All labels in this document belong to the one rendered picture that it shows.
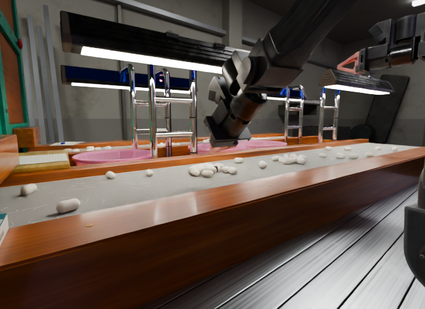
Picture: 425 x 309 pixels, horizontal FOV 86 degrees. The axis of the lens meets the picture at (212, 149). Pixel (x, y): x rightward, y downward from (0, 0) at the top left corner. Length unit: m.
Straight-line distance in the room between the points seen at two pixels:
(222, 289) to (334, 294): 0.14
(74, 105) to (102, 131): 0.41
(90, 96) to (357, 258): 3.04
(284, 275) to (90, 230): 0.27
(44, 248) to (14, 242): 0.04
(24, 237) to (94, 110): 2.89
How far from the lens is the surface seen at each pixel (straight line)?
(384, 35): 0.90
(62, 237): 0.31
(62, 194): 0.56
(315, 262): 0.43
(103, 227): 0.32
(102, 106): 3.20
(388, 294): 0.42
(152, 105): 0.78
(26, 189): 0.60
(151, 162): 0.72
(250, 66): 0.38
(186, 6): 4.06
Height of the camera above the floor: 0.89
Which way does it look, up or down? 8 degrees down
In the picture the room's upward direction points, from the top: straight up
